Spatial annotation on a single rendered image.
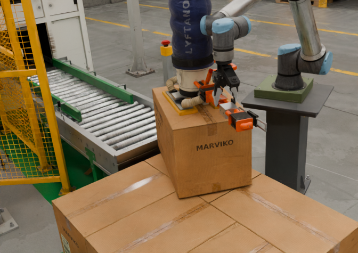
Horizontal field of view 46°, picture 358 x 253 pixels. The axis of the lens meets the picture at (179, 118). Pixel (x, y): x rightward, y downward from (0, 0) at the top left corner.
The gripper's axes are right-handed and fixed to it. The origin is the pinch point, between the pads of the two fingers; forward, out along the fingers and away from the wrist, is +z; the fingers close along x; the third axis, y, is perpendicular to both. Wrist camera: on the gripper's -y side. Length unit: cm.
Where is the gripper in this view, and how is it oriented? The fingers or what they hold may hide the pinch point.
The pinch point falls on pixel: (226, 103)
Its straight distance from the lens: 189.4
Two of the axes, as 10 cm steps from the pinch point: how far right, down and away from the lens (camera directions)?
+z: 0.7, 9.1, 4.1
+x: -9.5, 1.8, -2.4
